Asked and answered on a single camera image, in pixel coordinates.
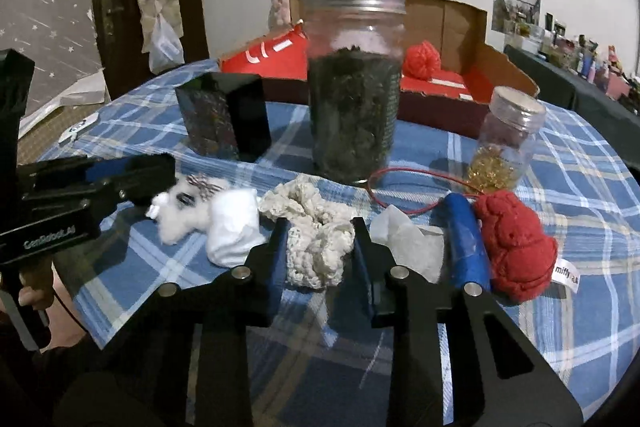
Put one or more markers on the person's left hand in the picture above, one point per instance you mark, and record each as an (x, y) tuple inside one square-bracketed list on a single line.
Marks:
[(30, 296)]

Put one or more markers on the small glass jar gold contents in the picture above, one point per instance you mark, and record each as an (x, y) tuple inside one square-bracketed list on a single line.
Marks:
[(505, 142)]

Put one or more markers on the large glass jar dark contents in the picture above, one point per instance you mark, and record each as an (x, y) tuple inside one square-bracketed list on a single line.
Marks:
[(352, 107)]

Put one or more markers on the blue fabric roll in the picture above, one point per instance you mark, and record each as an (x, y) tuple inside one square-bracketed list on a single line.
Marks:
[(467, 247)]

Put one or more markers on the white card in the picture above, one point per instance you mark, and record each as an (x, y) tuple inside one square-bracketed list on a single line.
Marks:
[(77, 130)]

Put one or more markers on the coral mesh bath pouf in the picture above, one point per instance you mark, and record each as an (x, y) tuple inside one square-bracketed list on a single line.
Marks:
[(421, 59)]

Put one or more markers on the white sock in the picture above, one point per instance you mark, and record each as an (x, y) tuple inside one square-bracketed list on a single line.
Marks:
[(232, 227)]

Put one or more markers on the dark green covered table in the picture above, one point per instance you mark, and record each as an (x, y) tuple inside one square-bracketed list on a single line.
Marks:
[(560, 82)]

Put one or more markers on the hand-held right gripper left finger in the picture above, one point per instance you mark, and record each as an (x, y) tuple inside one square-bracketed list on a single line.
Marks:
[(277, 257)]

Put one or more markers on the blue checkered tablecloth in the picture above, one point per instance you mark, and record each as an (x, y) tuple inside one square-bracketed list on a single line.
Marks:
[(575, 187)]

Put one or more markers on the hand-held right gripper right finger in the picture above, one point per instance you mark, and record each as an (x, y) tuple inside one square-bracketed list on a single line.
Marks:
[(367, 267)]

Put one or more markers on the cream crochet scrunchie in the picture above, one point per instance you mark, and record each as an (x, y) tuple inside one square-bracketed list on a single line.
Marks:
[(315, 227)]

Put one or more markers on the white fluffy star hair clip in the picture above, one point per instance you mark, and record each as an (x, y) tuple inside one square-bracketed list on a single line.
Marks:
[(180, 212)]

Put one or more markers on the black box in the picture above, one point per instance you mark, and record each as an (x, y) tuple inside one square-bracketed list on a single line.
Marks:
[(225, 117)]

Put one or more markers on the row of bottles and trinkets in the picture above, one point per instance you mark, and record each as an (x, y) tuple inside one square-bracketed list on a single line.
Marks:
[(585, 57)]

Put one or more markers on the white tissue paper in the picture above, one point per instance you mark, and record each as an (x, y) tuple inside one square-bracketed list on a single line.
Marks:
[(410, 247)]

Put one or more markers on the cardboard box with red lining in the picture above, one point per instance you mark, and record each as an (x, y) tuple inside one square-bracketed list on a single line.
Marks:
[(450, 22)]

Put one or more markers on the clear plastic bag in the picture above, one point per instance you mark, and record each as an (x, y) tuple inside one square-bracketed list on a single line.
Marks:
[(165, 47)]

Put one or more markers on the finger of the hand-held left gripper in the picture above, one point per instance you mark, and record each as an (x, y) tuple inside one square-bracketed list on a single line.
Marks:
[(100, 202), (130, 169)]

